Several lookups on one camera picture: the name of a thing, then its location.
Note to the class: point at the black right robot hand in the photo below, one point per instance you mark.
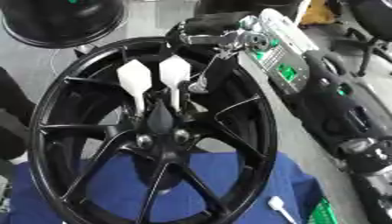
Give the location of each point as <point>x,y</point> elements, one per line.
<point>214,23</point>

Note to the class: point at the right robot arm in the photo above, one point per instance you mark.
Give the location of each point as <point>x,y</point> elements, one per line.
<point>326,110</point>

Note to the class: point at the black spoked wheel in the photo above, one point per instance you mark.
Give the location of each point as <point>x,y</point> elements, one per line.
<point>163,151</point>

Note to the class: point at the yellow object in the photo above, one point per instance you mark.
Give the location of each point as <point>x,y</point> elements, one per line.
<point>316,13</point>

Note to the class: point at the black office chair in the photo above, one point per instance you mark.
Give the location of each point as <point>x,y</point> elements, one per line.
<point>368,49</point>

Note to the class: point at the green plastic basket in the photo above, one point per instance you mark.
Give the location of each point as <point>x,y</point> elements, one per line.
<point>322,214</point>

